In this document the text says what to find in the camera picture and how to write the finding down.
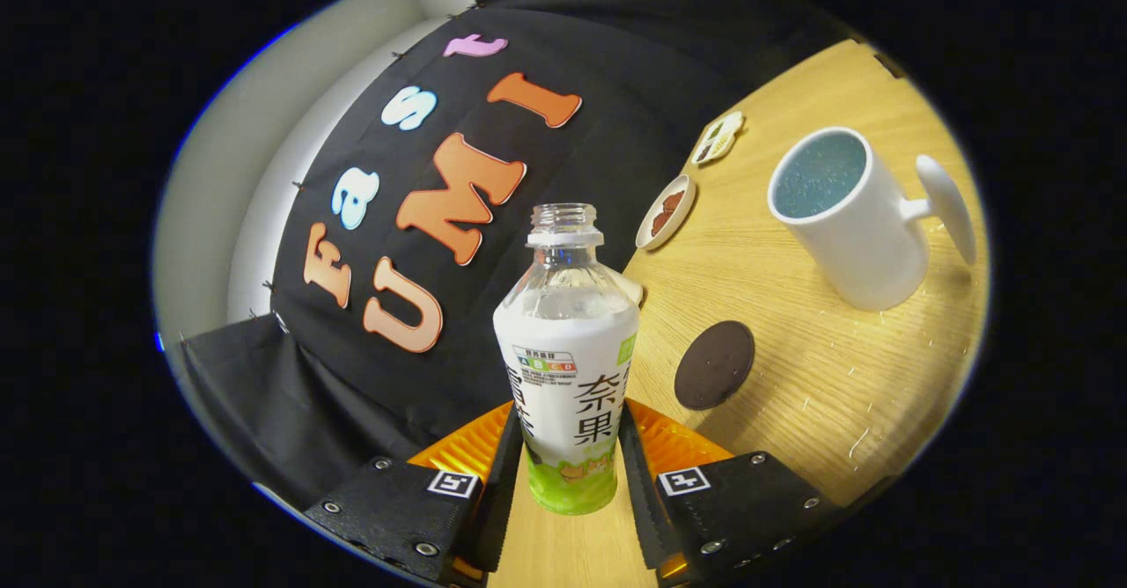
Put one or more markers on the dark brown round coaster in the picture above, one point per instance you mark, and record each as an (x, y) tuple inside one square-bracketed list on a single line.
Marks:
[(715, 364)]

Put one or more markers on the white round plate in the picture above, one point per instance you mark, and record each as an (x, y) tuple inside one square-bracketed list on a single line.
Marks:
[(681, 194)]

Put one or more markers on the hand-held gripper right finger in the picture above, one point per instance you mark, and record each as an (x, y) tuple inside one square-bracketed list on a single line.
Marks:
[(643, 509)]

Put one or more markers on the brown food pieces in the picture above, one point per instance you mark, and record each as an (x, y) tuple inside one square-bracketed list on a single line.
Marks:
[(667, 213)]

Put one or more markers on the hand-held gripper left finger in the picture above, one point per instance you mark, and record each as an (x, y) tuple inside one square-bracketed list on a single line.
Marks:
[(502, 500)]

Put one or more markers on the white divided dish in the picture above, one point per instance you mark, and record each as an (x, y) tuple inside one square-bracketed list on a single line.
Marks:
[(718, 138)]

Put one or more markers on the clear juice bottle white label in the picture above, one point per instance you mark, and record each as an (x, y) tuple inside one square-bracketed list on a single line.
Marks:
[(568, 368)]

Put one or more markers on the white cup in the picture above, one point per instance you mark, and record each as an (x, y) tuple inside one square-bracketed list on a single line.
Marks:
[(863, 245)]

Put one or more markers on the wooden table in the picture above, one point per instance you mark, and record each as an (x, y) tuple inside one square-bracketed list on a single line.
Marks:
[(792, 377)]

